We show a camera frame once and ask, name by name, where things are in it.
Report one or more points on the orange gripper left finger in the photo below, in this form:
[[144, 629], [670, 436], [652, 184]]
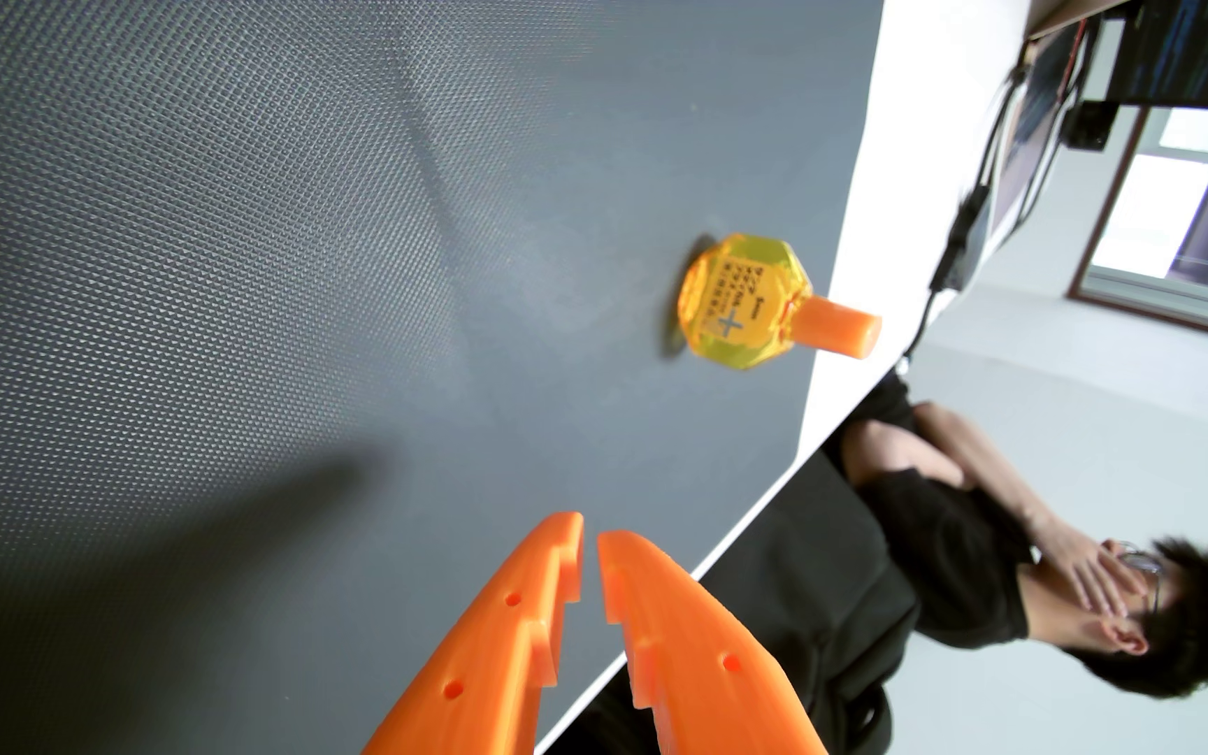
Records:
[[489, 661]]

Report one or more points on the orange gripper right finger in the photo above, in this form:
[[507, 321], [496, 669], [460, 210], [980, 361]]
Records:
[[688, 661]]

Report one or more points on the yellow eyedrops bottle orange cap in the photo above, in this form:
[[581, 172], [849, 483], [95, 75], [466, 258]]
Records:
[[746, 302]]

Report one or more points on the person's hand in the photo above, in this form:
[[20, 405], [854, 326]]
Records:
[[1086, 572]]

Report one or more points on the person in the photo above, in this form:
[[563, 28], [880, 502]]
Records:
[[961, 545]]

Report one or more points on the dark grey textured mat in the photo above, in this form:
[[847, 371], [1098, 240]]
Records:
[[352, 294]]

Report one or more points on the brown framed window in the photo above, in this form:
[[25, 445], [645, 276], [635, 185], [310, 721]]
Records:
[[1181, 226]]

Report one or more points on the black power adapter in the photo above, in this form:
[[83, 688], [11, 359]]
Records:
[[1090, 124]]

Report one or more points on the dark computer monitor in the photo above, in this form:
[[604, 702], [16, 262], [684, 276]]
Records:
[[1191, 47]]

